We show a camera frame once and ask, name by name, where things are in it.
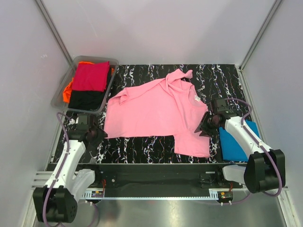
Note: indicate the pink t shirt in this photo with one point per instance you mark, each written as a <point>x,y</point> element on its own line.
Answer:
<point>163,107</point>

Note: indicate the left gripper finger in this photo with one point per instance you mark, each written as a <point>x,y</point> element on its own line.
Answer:
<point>98,133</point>
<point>96,142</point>

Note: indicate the blue folded t shirt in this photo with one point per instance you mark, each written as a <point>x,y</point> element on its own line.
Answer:
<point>231,150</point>

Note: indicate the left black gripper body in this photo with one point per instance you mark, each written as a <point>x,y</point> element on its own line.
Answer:
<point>91,130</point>

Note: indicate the black t shirt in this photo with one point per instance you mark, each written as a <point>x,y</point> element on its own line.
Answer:
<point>89,100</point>

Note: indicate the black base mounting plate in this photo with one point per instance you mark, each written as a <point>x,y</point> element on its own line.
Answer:
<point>164,177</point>

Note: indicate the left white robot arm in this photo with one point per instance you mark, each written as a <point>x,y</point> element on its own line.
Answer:
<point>56,202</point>

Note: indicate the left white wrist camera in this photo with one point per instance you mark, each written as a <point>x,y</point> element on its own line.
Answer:
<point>86,120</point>

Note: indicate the clear plastic bin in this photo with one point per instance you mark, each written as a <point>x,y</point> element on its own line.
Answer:
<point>57,100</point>

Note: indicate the magenta folded t shirt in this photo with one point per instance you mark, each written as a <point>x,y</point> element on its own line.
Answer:
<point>91,76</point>

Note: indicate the orange t shirt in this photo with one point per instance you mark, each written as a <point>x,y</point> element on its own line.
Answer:
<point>67,93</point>

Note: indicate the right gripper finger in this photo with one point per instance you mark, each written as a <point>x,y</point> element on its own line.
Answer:
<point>207,133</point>
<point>204,123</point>

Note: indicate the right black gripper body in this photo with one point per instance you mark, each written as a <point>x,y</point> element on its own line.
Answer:
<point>210,124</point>

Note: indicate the white slotted cable duct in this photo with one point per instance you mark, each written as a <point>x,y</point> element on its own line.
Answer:
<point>153,195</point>

